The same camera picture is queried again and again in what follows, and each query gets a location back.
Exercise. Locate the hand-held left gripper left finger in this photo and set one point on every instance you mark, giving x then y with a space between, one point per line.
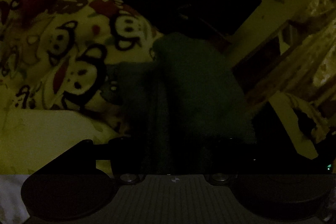
118 150

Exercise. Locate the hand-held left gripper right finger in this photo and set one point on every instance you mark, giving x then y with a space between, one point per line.
225 150

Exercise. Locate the dark green garment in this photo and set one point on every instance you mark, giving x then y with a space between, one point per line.
197 82

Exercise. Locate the cream cardboard box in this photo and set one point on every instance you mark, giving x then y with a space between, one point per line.
286 119

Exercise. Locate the printed blanket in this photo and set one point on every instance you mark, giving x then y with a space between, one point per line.
65 56

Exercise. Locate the patterned curtain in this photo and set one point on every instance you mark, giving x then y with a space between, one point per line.
315 56

